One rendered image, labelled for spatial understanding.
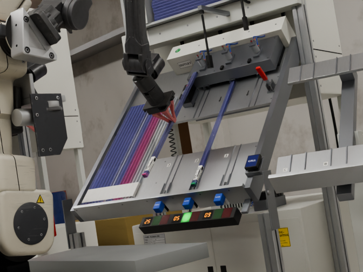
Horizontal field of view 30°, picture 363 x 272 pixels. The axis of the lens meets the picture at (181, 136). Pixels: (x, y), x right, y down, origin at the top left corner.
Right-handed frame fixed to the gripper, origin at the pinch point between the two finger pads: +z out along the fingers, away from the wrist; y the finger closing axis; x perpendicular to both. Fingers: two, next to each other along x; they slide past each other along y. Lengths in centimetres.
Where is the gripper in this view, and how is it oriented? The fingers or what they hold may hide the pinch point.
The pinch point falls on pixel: (172, 120)
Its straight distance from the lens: 221.7
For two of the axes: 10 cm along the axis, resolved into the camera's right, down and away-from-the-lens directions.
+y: -8.0, 1.8, 5.7
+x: -3.1, 6.9, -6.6
